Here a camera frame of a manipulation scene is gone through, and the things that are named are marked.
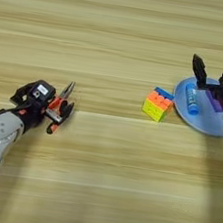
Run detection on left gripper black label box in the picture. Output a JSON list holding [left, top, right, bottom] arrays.
[[26, 77, 58, 108]]

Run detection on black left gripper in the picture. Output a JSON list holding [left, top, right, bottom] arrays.
[[5, 79, 77, 140]]

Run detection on orange black needle-nose pliers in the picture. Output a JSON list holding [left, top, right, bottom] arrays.
[[43, 77, 77, 138]]

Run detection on blue glue stick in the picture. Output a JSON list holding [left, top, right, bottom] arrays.
[[181, 82, 203, 116]]

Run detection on colourful toy brick block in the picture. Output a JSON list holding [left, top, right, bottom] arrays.
[[140, 84, 176, 124]]

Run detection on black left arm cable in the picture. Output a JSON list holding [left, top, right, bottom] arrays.
[[0, 98, 35, 129]]

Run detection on round blue plate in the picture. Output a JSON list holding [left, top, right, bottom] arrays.
[[167, 73, 223, 138]]

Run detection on purple rectangular block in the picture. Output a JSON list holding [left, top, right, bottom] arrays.
[[203, 89, 223, 114]]

